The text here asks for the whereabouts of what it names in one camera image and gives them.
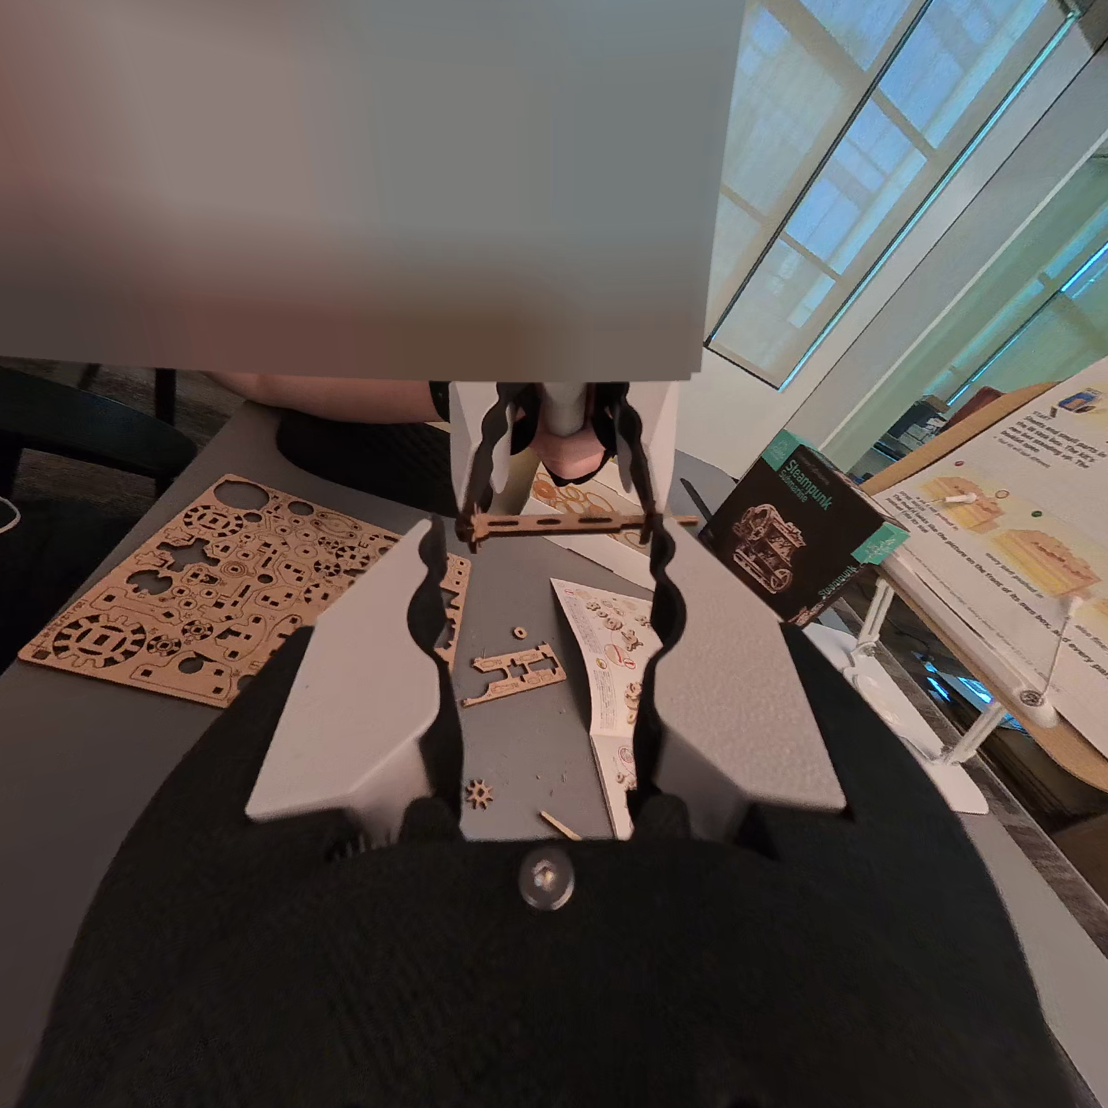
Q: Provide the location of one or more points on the thin wooden stick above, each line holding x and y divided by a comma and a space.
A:
558, 825

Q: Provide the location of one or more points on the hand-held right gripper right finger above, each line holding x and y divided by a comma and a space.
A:
736, 692

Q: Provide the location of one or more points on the black chair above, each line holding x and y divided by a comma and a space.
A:
87, 425

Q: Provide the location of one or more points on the small wooden cutout frame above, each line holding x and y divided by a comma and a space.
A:
485, 665

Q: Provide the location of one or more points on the person's left hand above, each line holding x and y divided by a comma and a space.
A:
566, 459

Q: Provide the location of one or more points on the pile of tan rubber bands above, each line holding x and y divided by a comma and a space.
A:
576, 501

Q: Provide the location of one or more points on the white desk stand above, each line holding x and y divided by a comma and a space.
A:
918, 763

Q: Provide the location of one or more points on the black model kit box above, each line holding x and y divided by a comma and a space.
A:
779, 537

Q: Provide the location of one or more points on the printed instruction booklet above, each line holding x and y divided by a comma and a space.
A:
605, 692

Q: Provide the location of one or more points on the printed instruction board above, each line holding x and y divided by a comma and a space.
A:
995, 555

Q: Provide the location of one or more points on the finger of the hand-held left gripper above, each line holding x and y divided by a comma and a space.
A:
460, 450
659, 450

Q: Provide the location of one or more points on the window with blinds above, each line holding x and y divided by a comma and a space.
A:
866, 173

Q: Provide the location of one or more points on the dark cloth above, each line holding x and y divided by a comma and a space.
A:
364, 459

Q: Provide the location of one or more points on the small wooden gear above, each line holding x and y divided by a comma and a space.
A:
470, 794

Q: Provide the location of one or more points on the laser-cut wooden parts sheet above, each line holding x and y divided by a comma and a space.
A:
172, 606

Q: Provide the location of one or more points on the person's left forearm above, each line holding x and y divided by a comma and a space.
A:
346, 399

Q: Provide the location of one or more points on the slotted wooden bar with gear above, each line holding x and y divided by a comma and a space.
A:
554, 523

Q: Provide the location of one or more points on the small white cardboard box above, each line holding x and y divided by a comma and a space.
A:
605, 538

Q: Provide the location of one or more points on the black flat strip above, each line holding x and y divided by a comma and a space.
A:
695, 501

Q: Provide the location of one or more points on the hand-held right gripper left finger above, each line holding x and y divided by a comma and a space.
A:
364, 692

